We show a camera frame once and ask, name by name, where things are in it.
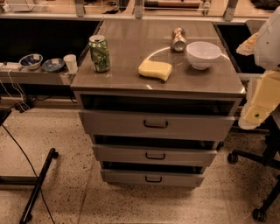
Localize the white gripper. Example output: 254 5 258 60
236 32 280 130

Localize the grey top drawer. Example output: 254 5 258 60
79 110 235 141

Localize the grey drawer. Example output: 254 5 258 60
93 144 217 167
79 110 235 141
101 169 204 188

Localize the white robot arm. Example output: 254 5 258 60
236 7 280 130

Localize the grey middle drawer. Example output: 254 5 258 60
93 144 217 167

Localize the grey bottom drawer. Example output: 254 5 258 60
101 169 204 188

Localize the orange soda can lying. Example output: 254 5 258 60
171 27 186 53

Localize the yellow sponge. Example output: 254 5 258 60
138 59 172 81

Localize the black office chair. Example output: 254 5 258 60
227 19 280 223

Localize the green soda can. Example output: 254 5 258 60
88 35 110 73

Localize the white paper cup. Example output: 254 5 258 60
63 54 78 73

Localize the dark blue bowl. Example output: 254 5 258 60
42 58 65 73

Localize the grey side shelf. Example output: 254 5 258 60
0 68 75 86

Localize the white power strip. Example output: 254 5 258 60
0 62 21 71

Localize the black stand base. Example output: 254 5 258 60
0 148 59 224

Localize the black floor cable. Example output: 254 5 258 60
2 124 56 224

